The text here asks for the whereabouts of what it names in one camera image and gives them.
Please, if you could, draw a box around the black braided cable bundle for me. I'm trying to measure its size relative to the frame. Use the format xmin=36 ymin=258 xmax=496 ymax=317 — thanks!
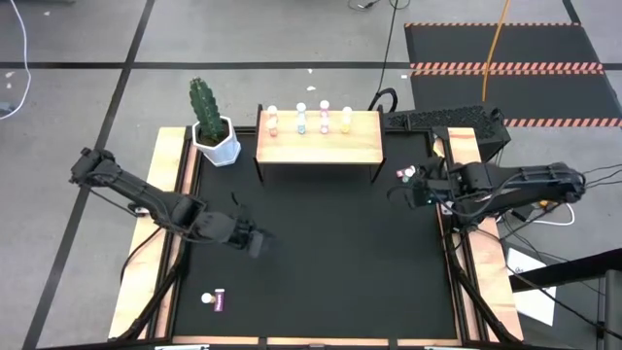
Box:
xmin=116 ymin=227 xmax=193 ymax=341
xmin=444 ymin=232 xmax=521 ymax=344

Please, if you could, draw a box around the light wooden table side board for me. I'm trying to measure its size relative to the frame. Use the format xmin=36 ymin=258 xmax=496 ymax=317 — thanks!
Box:
xmin=433 ymin=126 xmax=525 ymax=342
xmin=107 ymin=126 xmax=200 ymax=340

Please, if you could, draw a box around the black metal beam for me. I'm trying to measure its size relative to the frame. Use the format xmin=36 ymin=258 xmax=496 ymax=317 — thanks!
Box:
xmin=508 ymin=248 xmax=622 ymax=294

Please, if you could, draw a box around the black aluminium table frame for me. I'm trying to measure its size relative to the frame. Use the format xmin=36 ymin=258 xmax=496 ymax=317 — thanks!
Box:
xmin=145 ymin=124 xmax=487 ymax=350

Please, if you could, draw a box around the thick black cable loop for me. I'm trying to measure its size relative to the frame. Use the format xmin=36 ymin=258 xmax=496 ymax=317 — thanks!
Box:
xmin=367 ymin=86 xmax=400 ymax=114

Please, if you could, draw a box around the black floor cable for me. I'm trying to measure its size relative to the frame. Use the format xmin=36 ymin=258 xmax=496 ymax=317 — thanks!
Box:
xmin=582 ymin=167 xmax=622 ymax=191
xmin=582 ymin=162 xmax=622 ymax=177

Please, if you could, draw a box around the black hazard striped floor mat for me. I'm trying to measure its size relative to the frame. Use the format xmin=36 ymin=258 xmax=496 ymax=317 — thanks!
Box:
xmin=410 ymin=70 xmax=622 ymax=128
xmin=403 ymin=21 xmax=606 ymax=72

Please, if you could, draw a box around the wooden shelf black metal frame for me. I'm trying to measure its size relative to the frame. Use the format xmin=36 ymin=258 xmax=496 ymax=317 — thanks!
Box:
xmin=255 ymin=103 xmax=388 ymax=185

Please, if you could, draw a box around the white hexagonal plant pot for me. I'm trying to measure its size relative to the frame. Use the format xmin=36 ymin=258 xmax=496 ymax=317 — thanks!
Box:
xmin=191 ymin=115 xmax=242 ymax=168

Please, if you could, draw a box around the white paper sheet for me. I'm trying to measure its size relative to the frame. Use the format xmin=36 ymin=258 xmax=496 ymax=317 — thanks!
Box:
xmin=504 ymin=246 xmax=559 ymax=328

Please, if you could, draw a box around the light wooden table edge strip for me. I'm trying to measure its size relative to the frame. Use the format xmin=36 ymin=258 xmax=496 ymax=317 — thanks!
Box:
xmin=172 ymin=334 xmax=461 ymax=347

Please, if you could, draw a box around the gray metal post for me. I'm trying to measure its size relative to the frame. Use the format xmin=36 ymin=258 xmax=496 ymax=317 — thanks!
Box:
xmin=604 ymin=269 xmax=622 ymax=350

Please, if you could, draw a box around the yellow hanging cable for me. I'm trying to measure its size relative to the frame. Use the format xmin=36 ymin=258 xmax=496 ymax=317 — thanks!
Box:
xmin=481 ymin=0 xmax=511 ymax=103

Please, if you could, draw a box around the white floor cable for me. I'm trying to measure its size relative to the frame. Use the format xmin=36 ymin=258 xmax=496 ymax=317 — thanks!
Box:
xmin=0 ymin=0 xmax=33 ymax=122

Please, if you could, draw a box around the green artificial cactus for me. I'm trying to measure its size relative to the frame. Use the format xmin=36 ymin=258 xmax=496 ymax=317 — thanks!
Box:
xmin=188 ymin=76 xmax=225 ymax=142

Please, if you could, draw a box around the thin black hanging cable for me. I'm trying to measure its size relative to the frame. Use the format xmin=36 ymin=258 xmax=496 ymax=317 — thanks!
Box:
xmin=371 ymin=0 xmax=400 ymax=98
xmin=347 ymin=0 xmax=412 ymax=12

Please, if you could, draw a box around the dark table mat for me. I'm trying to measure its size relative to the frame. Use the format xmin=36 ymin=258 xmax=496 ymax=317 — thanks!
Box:
xmin=172 ymin=130 xmax=461 ymax=340

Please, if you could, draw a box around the white looped cable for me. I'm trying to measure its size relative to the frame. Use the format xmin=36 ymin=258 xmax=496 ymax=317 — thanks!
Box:
xmin=534 ymin=203 xmax=576 ymax=228

